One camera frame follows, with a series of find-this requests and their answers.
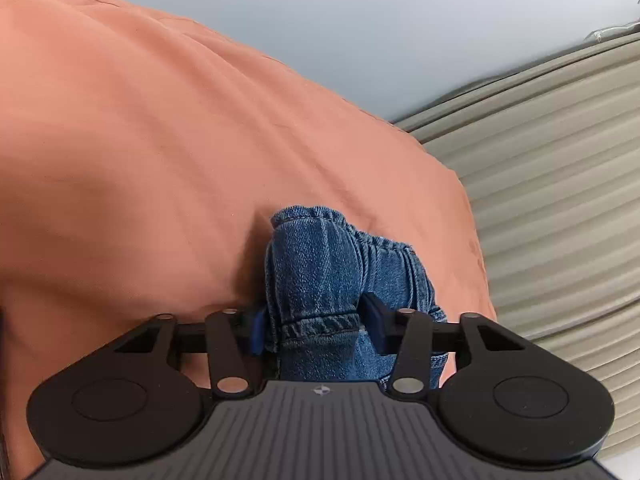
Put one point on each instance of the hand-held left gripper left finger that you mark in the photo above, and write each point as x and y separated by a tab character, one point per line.
258	332

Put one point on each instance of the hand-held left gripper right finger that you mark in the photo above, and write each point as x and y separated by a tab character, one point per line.
375	322

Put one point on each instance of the blue denim pants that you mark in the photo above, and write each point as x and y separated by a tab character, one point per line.
315	270

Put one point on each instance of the orange duvet cover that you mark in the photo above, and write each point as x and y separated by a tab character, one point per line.
150	160

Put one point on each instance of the beige pleated curtain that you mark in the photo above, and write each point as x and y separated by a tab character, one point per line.
560	185

